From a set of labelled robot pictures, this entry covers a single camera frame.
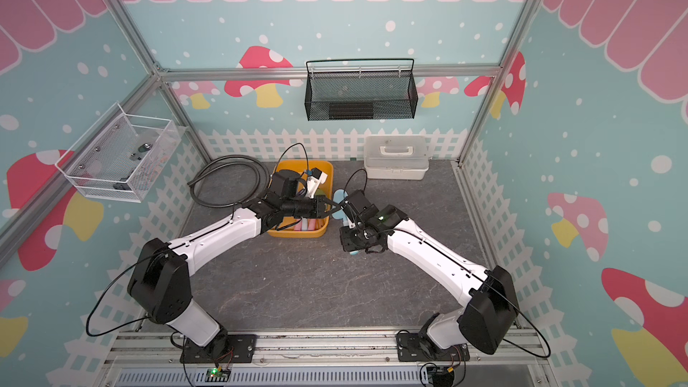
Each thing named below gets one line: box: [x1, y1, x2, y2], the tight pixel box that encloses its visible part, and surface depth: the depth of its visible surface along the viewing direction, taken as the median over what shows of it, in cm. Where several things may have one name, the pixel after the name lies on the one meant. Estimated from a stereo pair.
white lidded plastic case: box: [363, 135, 430, 181], surface depth 111 cm
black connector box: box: [432, 370, 456, 387], surface depth 73 cm
